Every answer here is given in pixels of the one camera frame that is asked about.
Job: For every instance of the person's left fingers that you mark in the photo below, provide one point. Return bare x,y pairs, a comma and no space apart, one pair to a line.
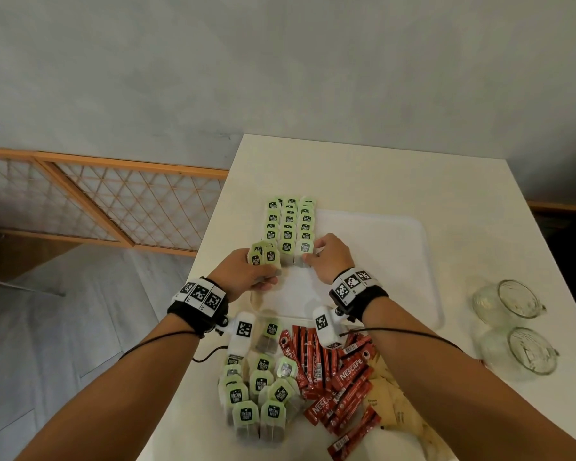
265,282

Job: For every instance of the pile of green tea bags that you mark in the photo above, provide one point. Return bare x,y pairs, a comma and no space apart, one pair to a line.
259,393

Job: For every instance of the person's right forearm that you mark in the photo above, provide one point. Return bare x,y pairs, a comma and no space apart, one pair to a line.
451,393

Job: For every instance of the person's right hand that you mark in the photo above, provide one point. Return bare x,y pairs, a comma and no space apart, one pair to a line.
335,256

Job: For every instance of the person's left forearm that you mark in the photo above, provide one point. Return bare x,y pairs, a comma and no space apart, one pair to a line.
125,398

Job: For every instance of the person's right fingers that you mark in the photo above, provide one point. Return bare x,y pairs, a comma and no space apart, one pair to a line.
319,246

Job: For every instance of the clear glass cup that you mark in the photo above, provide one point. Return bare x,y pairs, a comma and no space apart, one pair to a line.
523,352
509,302

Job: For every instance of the pile of brown sugar packets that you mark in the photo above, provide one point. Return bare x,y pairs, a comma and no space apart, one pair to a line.
403,408

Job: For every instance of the person's left hand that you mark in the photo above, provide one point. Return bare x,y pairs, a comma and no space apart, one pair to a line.
233,273

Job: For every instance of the wooden skirting rail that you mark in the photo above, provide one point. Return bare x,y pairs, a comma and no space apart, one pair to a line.
561,207

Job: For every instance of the green tea bag sachet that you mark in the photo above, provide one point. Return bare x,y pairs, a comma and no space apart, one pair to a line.
256,260
305,249
271,258

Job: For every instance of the pile of red coffee sticks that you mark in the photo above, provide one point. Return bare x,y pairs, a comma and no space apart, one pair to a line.
341,379

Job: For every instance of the wooden lattice screen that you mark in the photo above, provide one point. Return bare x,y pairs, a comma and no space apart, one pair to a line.
101,201

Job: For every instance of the white wrist camera with marker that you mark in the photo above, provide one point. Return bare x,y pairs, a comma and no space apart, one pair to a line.
327,326
242,333

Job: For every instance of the translucent white plastic tray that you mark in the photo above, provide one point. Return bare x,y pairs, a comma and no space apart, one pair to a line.
389,264

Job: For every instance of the rows of green tea bags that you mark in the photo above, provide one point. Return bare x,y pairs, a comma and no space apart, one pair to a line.
288,220

